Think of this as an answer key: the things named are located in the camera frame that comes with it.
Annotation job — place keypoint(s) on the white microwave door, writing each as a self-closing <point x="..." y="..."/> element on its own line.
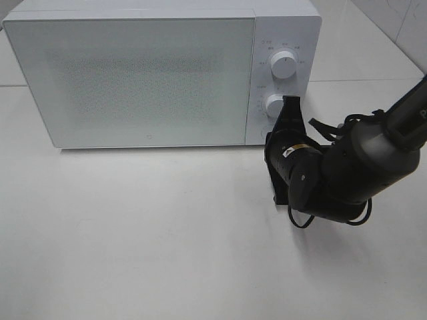
<point x="138" y="83"/>

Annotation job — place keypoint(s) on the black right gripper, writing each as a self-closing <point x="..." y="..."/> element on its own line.
<point x="286" y="146"/>

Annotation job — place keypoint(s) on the white microwave oven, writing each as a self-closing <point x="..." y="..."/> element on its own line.
<point x="278" y="25"/>

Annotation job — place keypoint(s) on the round white door button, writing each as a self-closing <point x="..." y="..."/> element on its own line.
<point x="265" y="131"/>

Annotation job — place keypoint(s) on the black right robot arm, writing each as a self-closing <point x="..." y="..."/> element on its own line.
<point x="362" y="157"/>

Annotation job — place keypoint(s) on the white dial knob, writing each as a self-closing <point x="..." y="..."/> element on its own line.
<point x="283" y="64"/>
<point x="273" y="105"/>

